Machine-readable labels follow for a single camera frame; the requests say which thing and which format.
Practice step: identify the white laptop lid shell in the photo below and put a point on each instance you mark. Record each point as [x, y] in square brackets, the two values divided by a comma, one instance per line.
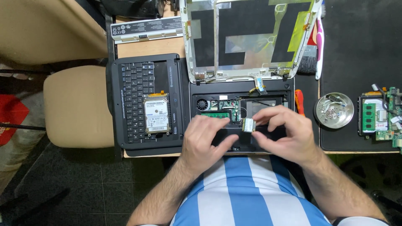
[251, 34]

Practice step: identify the silver hard drive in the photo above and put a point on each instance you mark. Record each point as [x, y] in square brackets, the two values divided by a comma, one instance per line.
[156, 114]

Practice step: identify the black work mat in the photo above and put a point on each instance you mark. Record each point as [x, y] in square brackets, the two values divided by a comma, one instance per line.
[358, 47]

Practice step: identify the green laptop motherboard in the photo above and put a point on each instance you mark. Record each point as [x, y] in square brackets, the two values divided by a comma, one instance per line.
[381, 116]

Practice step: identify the beige padded chair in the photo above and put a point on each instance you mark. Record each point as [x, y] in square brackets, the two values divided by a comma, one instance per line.
[77, 106]

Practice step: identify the black bag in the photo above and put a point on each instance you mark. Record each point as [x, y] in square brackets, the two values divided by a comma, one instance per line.
[132, 8]

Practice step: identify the green memory module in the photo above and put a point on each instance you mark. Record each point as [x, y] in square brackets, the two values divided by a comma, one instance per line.
[215, 115]

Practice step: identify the black keyboard palmrest cover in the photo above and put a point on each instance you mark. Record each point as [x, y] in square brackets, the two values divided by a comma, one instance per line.
[132, 94]

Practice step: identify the white laptop battery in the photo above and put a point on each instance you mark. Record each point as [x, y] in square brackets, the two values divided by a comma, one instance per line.
[146, 29]

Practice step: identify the round metal bowl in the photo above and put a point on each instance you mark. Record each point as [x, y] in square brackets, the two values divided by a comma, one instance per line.
[333, 121]

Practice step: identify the person's right hand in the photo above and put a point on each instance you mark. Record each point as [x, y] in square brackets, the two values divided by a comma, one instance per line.
[292, 138]

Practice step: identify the person's left hand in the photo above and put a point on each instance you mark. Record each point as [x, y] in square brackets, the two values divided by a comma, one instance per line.
[201, 141]

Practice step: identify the black cooling fan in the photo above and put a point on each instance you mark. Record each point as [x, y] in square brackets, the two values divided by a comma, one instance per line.
[202, 104]

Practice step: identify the black laptop base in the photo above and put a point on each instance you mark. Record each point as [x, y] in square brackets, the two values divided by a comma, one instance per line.
[238, 91]

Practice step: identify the heap of small screws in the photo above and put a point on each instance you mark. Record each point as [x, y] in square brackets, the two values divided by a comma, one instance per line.
[331, 112]

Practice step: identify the blue white striped shirt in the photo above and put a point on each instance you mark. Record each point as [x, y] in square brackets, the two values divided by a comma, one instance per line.
[248, 194]

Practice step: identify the red bag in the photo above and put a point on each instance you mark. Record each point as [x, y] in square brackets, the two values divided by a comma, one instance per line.
[11, 119]

